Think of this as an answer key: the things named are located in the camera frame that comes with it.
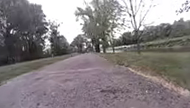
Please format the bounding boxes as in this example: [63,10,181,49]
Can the distant row of trees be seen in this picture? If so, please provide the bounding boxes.
[111,17,190,47]

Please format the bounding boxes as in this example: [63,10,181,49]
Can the distant leafy tree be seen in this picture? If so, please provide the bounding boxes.
[68,33,91,55]

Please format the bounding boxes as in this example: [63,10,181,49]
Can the grass verge with pale edge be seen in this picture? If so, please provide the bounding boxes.
[96,35,190,108]

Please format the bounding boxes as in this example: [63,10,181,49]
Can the bare thin tree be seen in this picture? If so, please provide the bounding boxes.
[111,0,166,56]

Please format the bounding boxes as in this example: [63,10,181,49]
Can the row of dark trees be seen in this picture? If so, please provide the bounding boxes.
[0,0,73,68]

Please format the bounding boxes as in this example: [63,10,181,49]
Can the clump of leafy trees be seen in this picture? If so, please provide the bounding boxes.
[72,0,129,57]

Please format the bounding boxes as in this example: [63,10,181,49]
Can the grass strip beside dark wood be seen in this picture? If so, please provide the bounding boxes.
[0,51,83,88]

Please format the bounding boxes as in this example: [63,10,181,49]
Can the pale grey road strip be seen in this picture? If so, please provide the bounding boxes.
[103,43,141,54]

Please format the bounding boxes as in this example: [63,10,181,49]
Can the reddish grey gravel path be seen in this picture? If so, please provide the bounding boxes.
[0,42,190,108]

